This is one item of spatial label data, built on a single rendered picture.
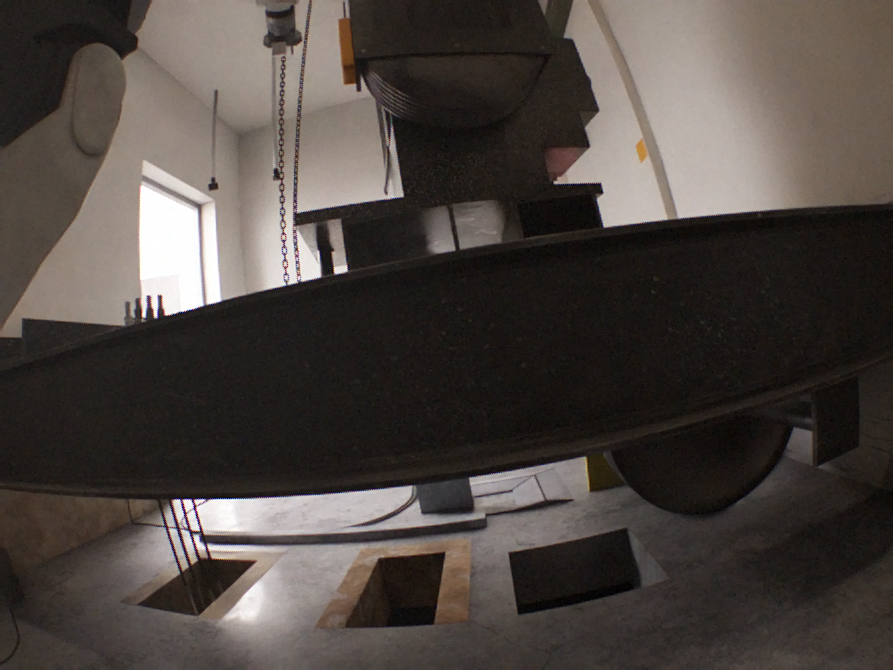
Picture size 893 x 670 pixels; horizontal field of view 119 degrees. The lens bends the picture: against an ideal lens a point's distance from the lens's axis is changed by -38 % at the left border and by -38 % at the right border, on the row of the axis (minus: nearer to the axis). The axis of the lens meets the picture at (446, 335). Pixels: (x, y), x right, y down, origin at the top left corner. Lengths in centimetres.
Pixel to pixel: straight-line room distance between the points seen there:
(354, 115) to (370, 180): 68
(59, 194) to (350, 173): 336
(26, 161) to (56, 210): 6
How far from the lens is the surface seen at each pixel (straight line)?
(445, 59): 101
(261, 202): 395
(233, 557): 154
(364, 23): 107
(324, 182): 376
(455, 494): 156
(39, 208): 45
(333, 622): 104
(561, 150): 113
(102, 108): 52
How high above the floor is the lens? 55
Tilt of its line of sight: 2 degrees up
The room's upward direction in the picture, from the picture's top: 10 degrees counter-clockwise
